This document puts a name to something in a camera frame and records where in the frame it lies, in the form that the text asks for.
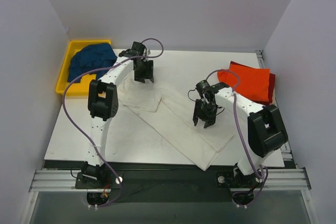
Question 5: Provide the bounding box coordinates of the white t-shirt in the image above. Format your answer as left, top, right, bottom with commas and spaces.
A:
118, 76, 234, 170

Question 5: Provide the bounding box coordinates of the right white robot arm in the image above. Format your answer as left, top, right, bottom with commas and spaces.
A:
193, 80, 288, 186

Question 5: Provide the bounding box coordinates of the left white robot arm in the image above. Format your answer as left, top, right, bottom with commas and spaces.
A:
81, 41, 154, 188

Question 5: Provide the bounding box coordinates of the folded orange t-shirt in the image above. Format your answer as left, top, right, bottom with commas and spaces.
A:
229, 61, 271, 105

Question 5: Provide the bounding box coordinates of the blue t-shirt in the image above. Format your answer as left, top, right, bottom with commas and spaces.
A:
67, 43, 117, 82

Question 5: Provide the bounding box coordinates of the yellow plastic bin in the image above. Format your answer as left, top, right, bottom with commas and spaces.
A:
55, 39, 111, 97

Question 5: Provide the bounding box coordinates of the folded dark red t-shirt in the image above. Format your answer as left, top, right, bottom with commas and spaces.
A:
268, 73, 276, 104

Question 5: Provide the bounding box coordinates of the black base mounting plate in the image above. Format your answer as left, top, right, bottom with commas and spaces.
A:
43, 160, 297, 204

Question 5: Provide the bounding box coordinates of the aluminium frame rail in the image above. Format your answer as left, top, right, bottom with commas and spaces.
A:
28, 167, 312, 193

